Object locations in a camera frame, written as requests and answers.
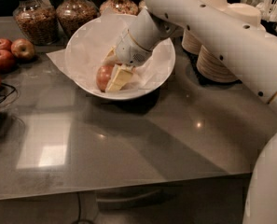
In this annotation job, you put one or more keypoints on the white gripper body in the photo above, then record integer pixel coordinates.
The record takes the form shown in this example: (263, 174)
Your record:
(131, 50)

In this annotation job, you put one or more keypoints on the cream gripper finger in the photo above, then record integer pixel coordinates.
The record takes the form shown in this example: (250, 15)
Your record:
(111, 57)
(120, 76)

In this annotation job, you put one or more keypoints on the yellow-red apple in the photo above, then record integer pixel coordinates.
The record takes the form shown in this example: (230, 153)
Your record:
(103, 76)

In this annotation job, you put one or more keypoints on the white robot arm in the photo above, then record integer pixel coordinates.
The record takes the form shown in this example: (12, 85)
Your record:
(249, 53)

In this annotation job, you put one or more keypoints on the white bowl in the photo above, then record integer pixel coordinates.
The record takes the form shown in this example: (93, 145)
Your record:
(82, 47)

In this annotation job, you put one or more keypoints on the rear paper bowl stack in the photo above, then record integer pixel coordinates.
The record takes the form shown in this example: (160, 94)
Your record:
(189, 42)

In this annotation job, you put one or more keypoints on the red apple top right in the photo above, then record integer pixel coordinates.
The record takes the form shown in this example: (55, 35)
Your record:
(23, 49)

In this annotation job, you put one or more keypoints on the red apple top left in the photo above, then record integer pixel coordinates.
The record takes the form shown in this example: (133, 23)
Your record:
(5, 44)

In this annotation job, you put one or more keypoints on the red apple middle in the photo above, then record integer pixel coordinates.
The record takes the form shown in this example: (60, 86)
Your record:
(7, 61)

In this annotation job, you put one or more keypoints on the white paper liner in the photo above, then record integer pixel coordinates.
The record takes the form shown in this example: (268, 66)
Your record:
(88, 44)

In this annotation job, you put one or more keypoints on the glass cereal jar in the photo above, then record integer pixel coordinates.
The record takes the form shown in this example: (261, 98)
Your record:
(120, 7)
(141, 5)
(72, 14)
(37, 21)

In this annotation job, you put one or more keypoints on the black rubber mat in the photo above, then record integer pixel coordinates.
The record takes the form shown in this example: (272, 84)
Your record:
(202, 79)

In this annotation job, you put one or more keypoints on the glass cereal jar far left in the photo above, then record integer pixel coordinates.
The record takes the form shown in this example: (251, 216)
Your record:
(37, 21)

